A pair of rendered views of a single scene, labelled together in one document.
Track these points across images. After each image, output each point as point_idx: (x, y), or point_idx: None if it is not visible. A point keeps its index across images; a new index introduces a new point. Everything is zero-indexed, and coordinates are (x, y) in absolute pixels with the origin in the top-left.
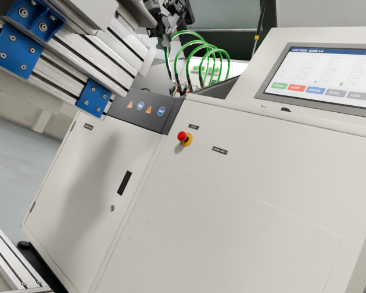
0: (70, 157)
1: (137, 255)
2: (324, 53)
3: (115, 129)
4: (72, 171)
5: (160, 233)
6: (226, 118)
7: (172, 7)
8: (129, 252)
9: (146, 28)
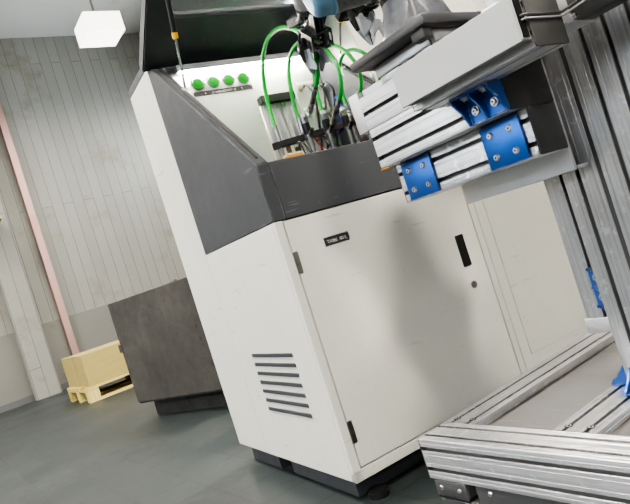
0: (349, 302)
1: (529, 287)
2: None
3: (392, 209)
4: (377, 312)
5: (529, 252)
6: None
7: (376, 4)
8: (521, 294)
9: (311, 38)
